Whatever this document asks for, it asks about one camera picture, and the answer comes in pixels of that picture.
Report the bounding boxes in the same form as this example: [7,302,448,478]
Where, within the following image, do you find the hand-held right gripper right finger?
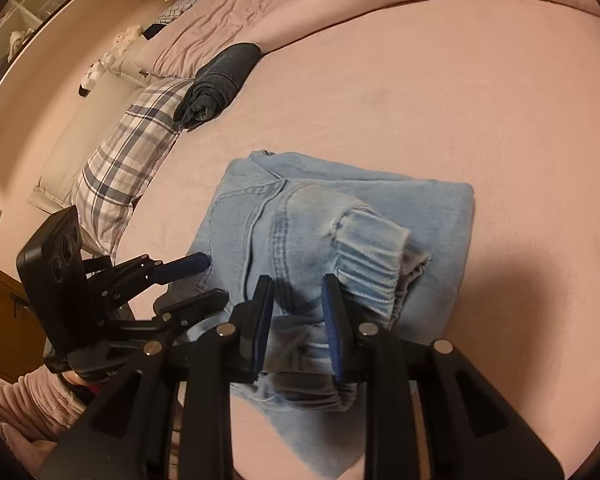
[321,274,566,480]

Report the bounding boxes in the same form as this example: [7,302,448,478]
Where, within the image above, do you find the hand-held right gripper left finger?
[37,275,276,480]

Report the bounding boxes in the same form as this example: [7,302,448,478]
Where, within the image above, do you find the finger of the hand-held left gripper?
[105,287,230,342]
[82,252,212,303]

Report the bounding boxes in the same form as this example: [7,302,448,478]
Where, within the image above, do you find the light blue denim pants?
[180,149,477,478]

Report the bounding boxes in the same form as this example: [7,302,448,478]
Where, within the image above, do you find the person's left forearm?
[0,365,88,441]

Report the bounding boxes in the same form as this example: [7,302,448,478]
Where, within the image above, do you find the folded dark denim pants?
[173,42,262,132]

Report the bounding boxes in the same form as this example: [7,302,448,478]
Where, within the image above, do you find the large white pillow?
[27,82,148,211]

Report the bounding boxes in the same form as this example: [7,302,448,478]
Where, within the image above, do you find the plaid pillow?
[75,77,193,256]

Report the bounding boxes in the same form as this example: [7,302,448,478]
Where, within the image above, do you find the cream headboard with shelf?
[0,0,181,266]

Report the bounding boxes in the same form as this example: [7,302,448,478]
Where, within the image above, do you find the person's pink fleece clothing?
[0,430,61,480]

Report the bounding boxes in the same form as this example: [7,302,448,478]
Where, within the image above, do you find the black and white plush dog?
[77,60,106,96]

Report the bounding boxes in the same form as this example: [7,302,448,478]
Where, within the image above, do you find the white frilled pillow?
[107,40,156,86]

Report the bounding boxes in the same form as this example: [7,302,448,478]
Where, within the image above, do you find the cream plush teddy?
[112,25,143,51]

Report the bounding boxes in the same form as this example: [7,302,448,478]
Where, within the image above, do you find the pink duvet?
[135,0,600,78]

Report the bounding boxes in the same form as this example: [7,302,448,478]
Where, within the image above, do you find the grey checked pillow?
[152,0,208,26]

